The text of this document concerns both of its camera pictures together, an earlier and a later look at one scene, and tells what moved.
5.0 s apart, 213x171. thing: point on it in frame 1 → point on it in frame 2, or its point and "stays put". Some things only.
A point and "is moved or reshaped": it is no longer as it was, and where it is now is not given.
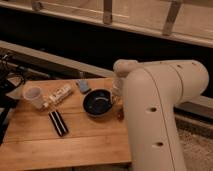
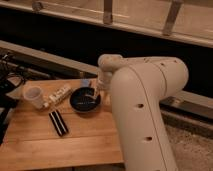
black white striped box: [58, 123] stays put
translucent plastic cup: [34, 94] stays put
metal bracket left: [107, 13] stays put
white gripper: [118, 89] → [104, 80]
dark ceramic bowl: [97, 102] is moved or reshaped
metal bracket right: [173, 10] stays put
